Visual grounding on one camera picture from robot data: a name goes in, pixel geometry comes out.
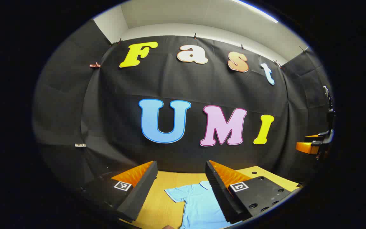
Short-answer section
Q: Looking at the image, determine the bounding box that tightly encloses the black backdrop cloth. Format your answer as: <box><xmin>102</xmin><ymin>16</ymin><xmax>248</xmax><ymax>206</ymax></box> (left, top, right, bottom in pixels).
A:
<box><xmin>33</xmin><ymin>19</ymin><xmax>333</xmax><ymax>191</ymax></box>

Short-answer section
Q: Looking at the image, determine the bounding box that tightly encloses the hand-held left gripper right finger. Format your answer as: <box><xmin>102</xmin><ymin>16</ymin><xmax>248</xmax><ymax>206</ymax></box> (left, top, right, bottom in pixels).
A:
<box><xmin>205</xmin><ymin>160</ymin><xmax>298</xmax><ymax>224</ymax></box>

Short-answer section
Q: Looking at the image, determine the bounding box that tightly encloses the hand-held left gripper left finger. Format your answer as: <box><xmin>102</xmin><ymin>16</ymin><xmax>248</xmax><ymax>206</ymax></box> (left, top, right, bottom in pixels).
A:
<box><xmin>81</xmin><ymin>161</ymin><xmax>158</xmax><ymax>222</ymax></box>

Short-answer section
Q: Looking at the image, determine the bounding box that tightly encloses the light blue polo T-shirt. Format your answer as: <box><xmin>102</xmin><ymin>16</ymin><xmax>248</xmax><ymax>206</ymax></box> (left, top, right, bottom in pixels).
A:
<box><xmin>164</xmin><ymin>181</ymin><xmax>243</xmax><ymax>229</ymax></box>

